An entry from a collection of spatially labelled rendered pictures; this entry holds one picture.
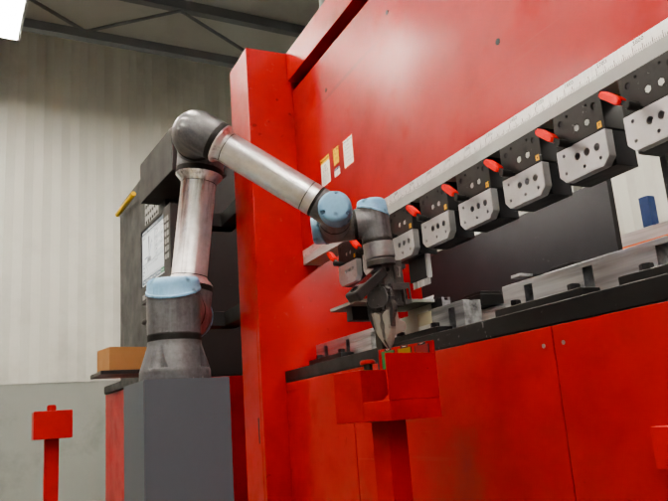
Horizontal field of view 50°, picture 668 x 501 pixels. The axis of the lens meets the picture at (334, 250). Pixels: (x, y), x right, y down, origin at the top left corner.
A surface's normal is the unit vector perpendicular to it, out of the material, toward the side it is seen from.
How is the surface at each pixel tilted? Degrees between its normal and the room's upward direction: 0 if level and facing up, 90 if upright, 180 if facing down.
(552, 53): 90
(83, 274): 90
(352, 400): 90
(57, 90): 90
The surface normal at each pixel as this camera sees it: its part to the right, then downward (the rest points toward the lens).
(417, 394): 0.61, -0.22
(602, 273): -0.91, -0.03
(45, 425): 0.41, -0.24
